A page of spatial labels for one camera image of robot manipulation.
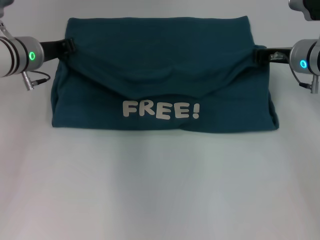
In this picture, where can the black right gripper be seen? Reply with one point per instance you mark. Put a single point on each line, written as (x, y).
(275, 61)

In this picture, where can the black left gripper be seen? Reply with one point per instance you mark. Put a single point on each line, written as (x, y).
(52, 50)

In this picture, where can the blue shirt with FREE print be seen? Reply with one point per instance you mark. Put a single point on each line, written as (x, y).
(162, 62)

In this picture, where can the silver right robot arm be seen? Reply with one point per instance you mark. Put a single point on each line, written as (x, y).
(306, 56)

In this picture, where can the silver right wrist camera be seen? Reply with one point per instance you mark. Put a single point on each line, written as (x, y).
(303, 10)

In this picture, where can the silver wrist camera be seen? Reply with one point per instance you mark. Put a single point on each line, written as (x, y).
(303, 10)
(2, 7)

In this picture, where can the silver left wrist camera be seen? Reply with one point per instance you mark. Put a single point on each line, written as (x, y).
(2, 7)

